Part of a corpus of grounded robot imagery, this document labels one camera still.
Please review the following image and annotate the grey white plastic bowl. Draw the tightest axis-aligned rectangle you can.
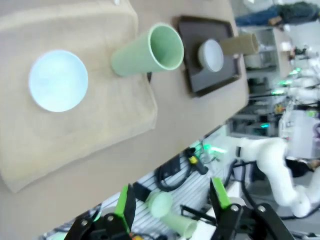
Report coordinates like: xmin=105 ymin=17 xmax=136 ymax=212
xmin=198 ymin=37 xmax=225 ymax=73

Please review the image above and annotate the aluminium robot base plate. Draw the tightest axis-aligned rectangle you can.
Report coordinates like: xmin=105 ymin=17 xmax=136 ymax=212
xmin=39 ymin=149 xmax=251 ymax=240

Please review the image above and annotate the black handle with yellow label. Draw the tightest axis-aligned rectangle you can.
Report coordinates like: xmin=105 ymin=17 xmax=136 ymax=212
xmin=186 ymin=147 xmax=209 ymax=176

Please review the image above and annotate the white control box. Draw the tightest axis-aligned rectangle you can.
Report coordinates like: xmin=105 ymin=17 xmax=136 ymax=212
xmin=279 ymin=109 xmax=316 ymax=158

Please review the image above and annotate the tall green plastic cup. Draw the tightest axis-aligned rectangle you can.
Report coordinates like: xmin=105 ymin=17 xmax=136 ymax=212
xmin=110 ymin=22 xmax=185 ymax=78

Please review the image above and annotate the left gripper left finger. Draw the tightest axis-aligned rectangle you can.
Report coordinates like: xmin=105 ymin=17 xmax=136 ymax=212
xmin=65 ymin=183 xmax=138 ymax=240

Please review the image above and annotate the pale green plastic cup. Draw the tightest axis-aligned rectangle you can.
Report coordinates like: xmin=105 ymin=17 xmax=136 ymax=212
xmin=147 ymin=191 xmax=198 ymax=236

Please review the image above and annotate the beige cloth mat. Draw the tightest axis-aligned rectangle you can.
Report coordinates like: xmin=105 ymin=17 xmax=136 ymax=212
xmin=0 ymin=0 xmax=159 ymax=194

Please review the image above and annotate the small black box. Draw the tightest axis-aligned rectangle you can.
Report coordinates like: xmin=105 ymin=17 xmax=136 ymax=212
xmin=133 ymin=182 xmax=151 ymax=202

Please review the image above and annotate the light blue plastic bowl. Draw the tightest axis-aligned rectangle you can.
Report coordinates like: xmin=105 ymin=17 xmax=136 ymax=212
xmin=28 ymin=49 xmax=89 ymax=113

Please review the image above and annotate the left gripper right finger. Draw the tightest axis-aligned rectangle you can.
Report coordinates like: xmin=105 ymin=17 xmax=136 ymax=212
xmin=209 ymin=177 xmax=295 ymax=240

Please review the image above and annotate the black cable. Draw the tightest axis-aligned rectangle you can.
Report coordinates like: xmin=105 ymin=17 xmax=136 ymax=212
xmin=154 ymin=159 xmax=193 ymax=192

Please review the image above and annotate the dark brown serving tray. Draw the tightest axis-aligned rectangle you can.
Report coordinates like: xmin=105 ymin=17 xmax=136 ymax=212
xmin=172 ymin=15 xmax=243 ymax=98

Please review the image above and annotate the person in dark jacket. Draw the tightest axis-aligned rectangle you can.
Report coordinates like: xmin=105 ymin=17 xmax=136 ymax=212
xmin=236 ymin=1 xmax=320 ymax=27

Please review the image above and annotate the tall brown plastic cup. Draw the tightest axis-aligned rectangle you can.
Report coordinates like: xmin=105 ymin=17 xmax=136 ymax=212
xmin=219 ymin=33 xmax=260 ymax=56

